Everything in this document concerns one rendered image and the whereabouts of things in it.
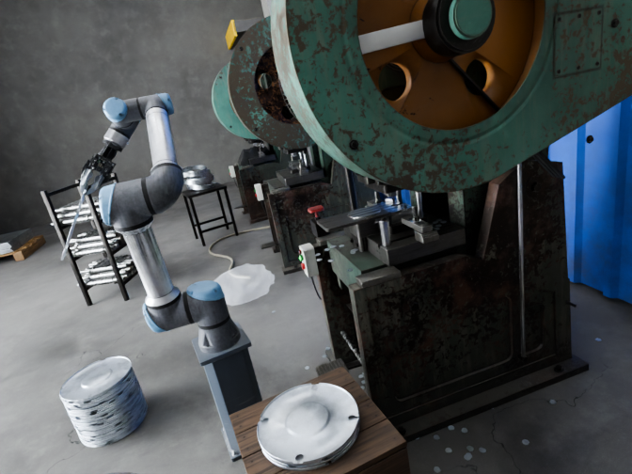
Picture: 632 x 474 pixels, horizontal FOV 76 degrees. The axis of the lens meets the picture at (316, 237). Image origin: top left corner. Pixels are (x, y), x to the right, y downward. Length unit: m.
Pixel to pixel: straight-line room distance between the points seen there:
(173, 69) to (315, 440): 7.36
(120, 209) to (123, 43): 6.94
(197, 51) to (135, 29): 1.00
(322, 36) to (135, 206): 0.71
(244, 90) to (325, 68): 1.79
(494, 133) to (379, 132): 0.33
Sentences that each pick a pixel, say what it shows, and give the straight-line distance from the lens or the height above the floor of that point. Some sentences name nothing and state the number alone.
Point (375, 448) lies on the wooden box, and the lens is 1.19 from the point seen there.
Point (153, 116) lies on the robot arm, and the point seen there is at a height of 1.26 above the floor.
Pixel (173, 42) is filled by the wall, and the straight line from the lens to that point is 8.10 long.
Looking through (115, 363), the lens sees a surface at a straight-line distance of 2.17.
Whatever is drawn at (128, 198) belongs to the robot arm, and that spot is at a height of 1.05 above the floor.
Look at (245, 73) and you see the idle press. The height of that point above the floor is 1.44.
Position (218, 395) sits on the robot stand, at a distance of 1.61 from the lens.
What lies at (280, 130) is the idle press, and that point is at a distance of 2.76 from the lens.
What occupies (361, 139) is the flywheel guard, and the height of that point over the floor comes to 1.11.
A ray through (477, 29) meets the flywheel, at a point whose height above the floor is 1.30.
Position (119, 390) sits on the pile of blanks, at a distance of 2.03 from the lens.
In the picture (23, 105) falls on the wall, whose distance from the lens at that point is 8.44.
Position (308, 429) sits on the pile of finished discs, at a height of 0.38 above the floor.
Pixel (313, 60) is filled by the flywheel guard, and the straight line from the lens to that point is 0.97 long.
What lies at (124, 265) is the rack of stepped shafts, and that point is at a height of 0.26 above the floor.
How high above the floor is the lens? 1.22
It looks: 19 degrees down
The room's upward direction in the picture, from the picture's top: 11 degrees counter-clockwise
